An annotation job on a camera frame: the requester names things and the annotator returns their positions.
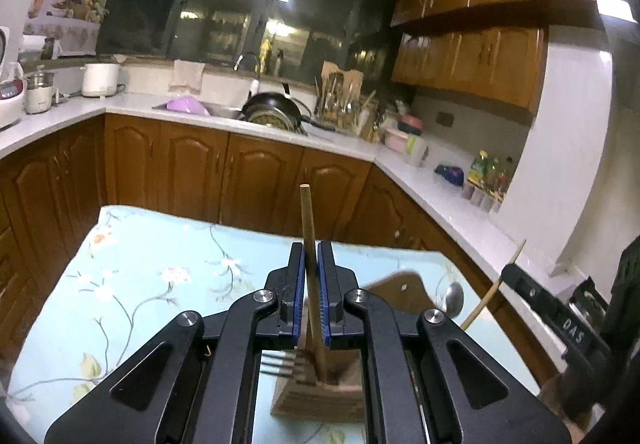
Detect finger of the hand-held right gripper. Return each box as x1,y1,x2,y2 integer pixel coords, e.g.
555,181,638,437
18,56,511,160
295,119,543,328
500,263,612,378

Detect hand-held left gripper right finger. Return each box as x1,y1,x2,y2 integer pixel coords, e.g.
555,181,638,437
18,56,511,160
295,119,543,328
318,240,572,444

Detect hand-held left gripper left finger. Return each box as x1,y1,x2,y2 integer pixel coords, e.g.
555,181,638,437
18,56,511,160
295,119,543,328
44,240,307,444

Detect wooden chopstick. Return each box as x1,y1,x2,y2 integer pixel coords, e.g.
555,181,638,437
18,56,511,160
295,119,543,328
300,183,330,384
461,238,528,331

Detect wooden utensil holder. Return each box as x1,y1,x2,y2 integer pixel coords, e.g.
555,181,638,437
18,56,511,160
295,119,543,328
271,270,437,426

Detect person's right hand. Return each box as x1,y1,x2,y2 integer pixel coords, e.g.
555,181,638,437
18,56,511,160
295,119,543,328
539,373,596,444

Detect metal fork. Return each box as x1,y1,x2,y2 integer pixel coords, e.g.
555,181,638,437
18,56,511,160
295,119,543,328
260,351,307,381

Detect metal spoon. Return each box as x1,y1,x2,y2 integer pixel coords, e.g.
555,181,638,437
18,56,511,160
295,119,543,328
444,281,466,315

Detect row of spice jars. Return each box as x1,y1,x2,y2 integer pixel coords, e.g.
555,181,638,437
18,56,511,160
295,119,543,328
462,183,505,215

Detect dark sauce bottles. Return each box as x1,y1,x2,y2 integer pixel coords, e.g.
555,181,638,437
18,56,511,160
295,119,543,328
486,156,516,197

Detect floral light blue tablecloth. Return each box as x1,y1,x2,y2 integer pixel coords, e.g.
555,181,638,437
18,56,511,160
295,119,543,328
0,205,547,444

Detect yellow cooking oil bottle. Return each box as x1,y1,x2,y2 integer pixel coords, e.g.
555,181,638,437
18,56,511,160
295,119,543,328
467,151,489,189

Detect wooden base cabinets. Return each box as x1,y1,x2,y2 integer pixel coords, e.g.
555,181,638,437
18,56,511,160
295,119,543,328
0,113,561,405

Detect blue countertop object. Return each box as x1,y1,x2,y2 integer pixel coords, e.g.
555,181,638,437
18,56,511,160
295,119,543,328
433,163,466,187

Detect white plastic container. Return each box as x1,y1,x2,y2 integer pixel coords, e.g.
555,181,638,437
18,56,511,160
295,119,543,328
404,134,432,168

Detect wooden knife block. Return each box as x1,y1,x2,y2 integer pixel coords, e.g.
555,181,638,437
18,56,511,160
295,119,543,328
357,91,385,143

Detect stacked pastel bowls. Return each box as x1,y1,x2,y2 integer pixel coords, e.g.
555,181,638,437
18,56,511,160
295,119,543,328
384,114,426,161

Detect black wok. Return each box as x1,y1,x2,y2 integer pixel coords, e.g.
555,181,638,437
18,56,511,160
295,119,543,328
239,92,337,135

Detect countertop utensil rack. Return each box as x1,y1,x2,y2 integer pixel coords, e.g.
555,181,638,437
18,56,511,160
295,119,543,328
314,60,377,135

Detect pink plastic basin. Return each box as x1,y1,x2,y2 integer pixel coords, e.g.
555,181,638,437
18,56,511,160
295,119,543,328
165,96,212,117

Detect chrome sink faucet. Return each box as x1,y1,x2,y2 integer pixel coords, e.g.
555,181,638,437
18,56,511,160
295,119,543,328
233,52,263,97

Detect yellow dish soap bottle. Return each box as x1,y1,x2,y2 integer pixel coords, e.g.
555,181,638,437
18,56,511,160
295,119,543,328
259,36,274,74

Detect beige hanging towel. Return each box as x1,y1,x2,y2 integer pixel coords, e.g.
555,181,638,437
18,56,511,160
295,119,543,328
168,60,206,94

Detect white electric pot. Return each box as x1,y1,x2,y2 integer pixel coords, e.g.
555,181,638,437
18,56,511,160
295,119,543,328
81,62,122,98

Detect range hood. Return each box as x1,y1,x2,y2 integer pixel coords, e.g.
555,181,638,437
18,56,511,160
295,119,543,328
594,0,640,125

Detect small white blender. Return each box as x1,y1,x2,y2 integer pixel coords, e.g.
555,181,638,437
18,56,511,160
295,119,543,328
24,66,57,115

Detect white rice cooker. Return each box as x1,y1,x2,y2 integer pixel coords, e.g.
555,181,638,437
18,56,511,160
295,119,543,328
0,26,27,131

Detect paper towel roll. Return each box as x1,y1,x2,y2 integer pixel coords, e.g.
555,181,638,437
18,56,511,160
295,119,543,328
22,34,46,62

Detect wooden wall cabinets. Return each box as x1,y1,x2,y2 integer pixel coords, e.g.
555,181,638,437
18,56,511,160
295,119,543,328
389,0,603,113

